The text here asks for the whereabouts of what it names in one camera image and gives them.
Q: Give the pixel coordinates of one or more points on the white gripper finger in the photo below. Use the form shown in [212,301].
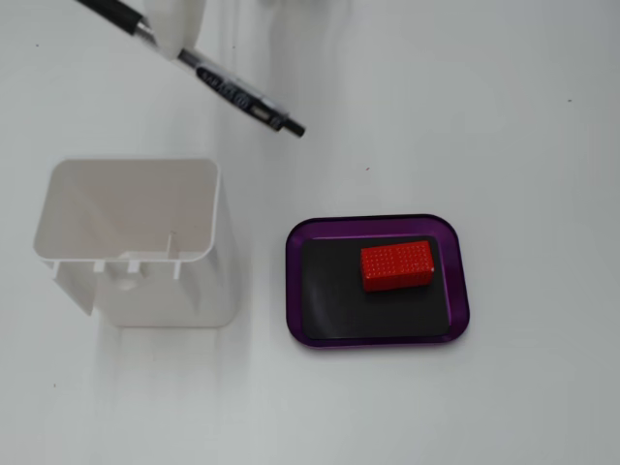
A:
[174,24]

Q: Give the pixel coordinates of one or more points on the black clear retractable pen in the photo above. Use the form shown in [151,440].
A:
[232,92]

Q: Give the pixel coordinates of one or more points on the white plastic pen holder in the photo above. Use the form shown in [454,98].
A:
[145,252]

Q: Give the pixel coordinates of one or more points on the purple metal tray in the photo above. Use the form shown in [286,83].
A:
[378,226]

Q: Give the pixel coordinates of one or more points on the black tray mat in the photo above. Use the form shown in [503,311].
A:
[339,305]

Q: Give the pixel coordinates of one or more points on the red studded block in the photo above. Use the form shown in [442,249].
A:
[396,266]

